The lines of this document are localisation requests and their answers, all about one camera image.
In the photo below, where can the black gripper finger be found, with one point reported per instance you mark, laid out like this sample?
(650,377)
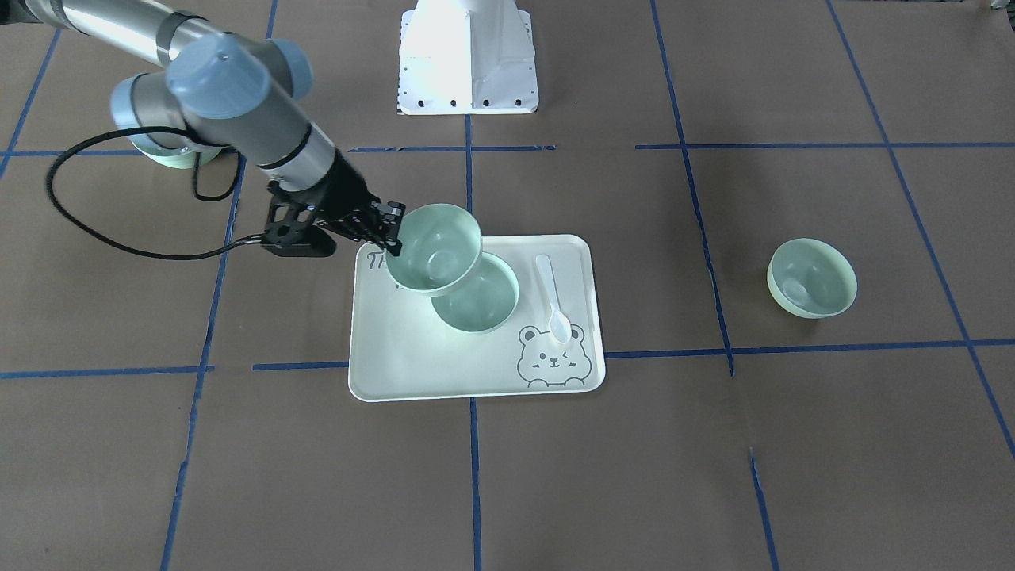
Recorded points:
(389,219)

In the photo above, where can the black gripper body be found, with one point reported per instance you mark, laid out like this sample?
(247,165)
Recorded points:
(346,190)

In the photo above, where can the plain green bowl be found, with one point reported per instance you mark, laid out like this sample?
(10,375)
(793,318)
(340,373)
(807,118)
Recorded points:
(441,247)

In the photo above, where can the green bowl with residue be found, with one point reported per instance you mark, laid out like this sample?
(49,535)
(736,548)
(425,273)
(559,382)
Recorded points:
(811,279)

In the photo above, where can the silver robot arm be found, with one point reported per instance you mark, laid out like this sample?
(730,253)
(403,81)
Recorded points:
(215,90)

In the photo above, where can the green bowl on tray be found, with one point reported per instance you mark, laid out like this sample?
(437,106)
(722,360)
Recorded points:
(487,299)

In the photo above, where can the cream bear serving tray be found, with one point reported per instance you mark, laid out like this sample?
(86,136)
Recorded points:
(400,349)

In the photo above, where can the green bowl with ice cubes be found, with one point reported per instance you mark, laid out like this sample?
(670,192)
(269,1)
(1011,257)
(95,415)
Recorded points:
(181,158)

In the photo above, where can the white plastic spoon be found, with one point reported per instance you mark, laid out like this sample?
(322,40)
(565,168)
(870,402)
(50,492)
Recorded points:
(558,323)

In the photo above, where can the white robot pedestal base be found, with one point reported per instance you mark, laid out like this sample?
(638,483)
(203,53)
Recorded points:
(466,58)

